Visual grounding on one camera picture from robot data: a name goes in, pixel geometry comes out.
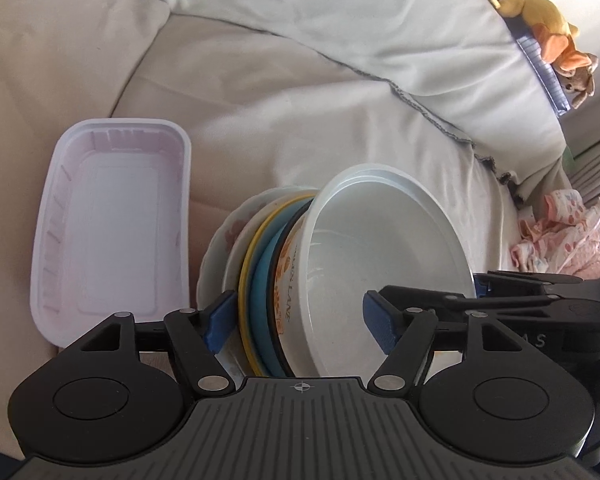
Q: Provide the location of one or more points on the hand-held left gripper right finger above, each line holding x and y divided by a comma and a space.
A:
379, 325

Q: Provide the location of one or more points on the white floral plate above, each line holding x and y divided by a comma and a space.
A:
211, 260

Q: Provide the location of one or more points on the white bowl yellow rim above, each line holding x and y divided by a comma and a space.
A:
242, 285

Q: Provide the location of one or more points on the yellow stuffed toy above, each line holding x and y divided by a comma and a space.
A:
535, 5

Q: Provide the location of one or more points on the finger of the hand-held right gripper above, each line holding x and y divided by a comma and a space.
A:
480, 304
520, 285

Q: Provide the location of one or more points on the beige blanket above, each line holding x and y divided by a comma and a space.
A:
80, 60

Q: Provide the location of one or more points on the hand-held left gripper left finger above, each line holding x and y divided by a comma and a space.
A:
221, 324

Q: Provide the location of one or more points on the blue bowl white inside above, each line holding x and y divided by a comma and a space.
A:
262, 290

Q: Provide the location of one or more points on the grey curtain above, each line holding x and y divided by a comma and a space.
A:
597, 175

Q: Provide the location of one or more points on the pink patterned cloth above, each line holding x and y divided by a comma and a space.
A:
555, 240

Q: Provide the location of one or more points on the white plastic bowl orange label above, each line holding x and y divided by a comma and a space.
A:
380, 240

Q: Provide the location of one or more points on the white plastic tray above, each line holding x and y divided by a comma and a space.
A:
115, 220

